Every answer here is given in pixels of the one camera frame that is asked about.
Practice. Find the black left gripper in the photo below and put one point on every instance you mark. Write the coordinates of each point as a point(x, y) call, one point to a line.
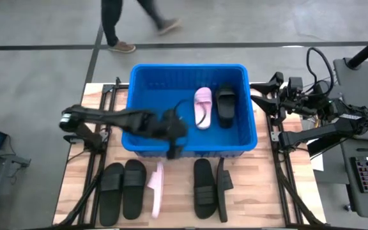
point(171, 127)

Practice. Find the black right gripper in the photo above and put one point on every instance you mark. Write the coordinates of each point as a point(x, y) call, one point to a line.
point(294, 103)

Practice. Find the pink rubber slide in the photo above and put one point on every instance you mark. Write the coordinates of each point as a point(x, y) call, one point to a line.
point(156, 191)
point(203, 96)

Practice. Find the black rubber slide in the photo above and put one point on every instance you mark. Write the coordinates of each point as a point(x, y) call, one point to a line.
point(222, 191)
point(225, 108)
point(134, 191)
point(110, 198)
point(205, 188)

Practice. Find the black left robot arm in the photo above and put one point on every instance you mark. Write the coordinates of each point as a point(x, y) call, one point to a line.
point(113, 116)

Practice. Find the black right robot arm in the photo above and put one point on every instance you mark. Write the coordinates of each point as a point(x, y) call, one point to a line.
point(324, 131)

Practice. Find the blue plastic bin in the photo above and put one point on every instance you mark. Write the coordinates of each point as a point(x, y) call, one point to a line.
point(171, 80)

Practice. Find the white paper sheet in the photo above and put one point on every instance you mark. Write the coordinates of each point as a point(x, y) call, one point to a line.
point(317, 163)

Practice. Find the grey side desk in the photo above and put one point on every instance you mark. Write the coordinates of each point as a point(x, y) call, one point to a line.
point(363, 86)

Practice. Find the black round pole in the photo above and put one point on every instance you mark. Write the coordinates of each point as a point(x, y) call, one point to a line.
point(367, 49)

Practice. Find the person's brown shoe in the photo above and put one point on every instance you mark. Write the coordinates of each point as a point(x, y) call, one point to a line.
point(169, 25)
point(123, 47)

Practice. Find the person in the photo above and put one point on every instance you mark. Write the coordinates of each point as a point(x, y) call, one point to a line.
point(110, 19)

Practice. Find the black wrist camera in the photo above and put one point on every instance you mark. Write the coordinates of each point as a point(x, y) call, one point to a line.
point(295, 84)

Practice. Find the black aluminium table frame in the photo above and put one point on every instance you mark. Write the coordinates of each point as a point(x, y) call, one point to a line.
point(115, 96)
point(287, 191)

